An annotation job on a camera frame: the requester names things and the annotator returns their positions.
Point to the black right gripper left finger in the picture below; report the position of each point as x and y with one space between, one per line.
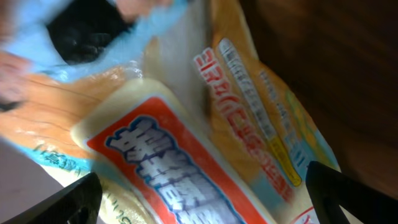
78 203

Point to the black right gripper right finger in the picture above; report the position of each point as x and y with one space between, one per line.
331 192

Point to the large beige snack bag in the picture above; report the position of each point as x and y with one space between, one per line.
167 102

